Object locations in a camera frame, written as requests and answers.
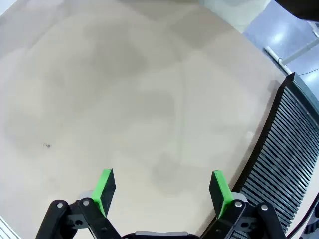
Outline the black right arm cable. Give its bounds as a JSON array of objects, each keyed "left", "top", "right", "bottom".
[{"left": 286, "top": 204, "right": 319, "bottom": 239}]

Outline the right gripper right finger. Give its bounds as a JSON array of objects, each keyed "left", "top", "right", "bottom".
[{"left": 200, "top": 170, "right": 286, "bottom": 239}]

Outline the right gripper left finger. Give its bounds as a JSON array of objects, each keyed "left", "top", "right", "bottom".
[{"left": 34, "top": 168, "right": 123, "bottom": 239}]

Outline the white floor cable duct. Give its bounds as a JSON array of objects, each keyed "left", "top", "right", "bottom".
[{"left": 264, "top": 46, "right": 292, "bottom": 75}]

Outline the black slotted PCB rack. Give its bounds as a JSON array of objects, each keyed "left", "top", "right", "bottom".
[{"left": 231, "top": 72, "right": 319, "bottom": 239}]

